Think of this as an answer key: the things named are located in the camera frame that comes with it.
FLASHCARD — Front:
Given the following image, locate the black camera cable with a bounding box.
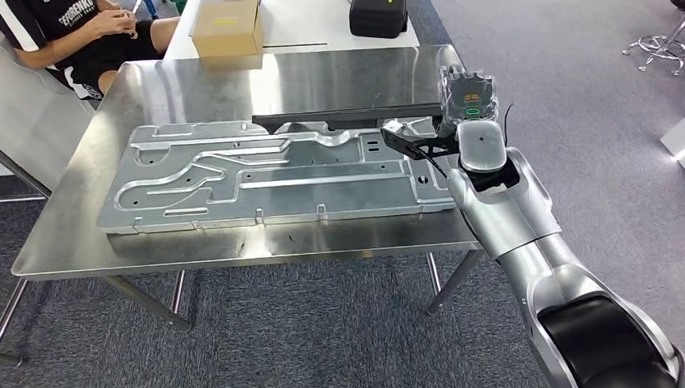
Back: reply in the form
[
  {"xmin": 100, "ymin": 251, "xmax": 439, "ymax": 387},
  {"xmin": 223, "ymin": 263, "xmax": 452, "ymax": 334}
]
[{"xmin": 419, "ymin": 103, "xmax": 515, "ymax": 180}]

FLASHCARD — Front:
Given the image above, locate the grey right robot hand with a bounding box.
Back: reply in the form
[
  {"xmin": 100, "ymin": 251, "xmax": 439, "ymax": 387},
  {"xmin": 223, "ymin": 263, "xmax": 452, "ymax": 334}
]
[{"xmin": 437, "ymin": 64, "xmax": 500, "ymax": 138}]

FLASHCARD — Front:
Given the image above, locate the brown cardboard box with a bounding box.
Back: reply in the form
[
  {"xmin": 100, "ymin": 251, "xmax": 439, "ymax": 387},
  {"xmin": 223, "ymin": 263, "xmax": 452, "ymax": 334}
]
[{"xmin": 191, "ymin": 0, "xmax": 266, "ymax": 59}]

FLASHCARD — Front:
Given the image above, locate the person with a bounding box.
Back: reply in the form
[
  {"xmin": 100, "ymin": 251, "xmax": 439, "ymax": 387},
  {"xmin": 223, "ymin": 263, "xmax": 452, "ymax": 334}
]
[{"xmin": 0, "ymin": 0, "xmax": 182, "ymax": 103}]

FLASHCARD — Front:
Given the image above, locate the black carry case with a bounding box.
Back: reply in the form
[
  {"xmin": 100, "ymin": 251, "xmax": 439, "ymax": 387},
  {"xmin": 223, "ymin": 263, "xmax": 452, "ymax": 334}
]
[{"xmin": 348, "ymin": 0, "xmax": 409, "ymax": 40}]

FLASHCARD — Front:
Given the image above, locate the white desk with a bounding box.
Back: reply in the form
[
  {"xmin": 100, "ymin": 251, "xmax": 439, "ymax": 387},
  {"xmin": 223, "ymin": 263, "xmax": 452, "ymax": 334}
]
[{"xmin": 162, "ymin": 0, "xmax": 422, "ymax": 61}]

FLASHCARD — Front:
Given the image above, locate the black camera bracket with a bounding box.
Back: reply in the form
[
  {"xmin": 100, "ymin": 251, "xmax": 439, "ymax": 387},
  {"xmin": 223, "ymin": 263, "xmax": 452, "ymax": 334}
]
[{"xmin": 380, "ymin": 128, "xmax": 461, "ymax": 162}]

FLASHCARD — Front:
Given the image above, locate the white panel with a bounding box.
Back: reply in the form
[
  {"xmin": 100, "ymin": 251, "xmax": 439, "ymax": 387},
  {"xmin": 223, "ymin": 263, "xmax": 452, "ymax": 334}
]
[{"xmin": 659, "ymin": 117, "xmax": 685, "ymax": 170}]

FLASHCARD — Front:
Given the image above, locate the person's hand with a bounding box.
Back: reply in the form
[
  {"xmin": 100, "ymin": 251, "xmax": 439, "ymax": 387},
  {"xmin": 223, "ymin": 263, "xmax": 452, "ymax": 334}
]
[{"xmin": 86, "ymin": 7, "xmax": 139, "ymax": 40}]

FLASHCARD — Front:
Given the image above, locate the silver stamped metal panel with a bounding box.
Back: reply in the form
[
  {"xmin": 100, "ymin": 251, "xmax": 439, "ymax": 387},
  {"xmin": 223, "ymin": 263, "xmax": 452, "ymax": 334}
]
[{"xmin": 96, "ymin": 118, "xmax": 457, "ymax": 235}]

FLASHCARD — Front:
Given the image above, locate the chrome chair base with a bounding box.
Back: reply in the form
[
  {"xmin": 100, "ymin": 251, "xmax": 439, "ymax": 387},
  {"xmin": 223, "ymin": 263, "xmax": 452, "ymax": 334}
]
[{"xmin": 621, "ymin": 19, "xmax": 685, "ymax": 77}]

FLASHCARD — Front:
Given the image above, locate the long black plastic part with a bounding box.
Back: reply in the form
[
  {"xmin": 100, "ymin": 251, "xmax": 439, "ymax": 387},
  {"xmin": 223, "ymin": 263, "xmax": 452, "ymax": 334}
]
[{"xmin": 251, "ymin": 103, "xmax": 445, "ymax": 135}]

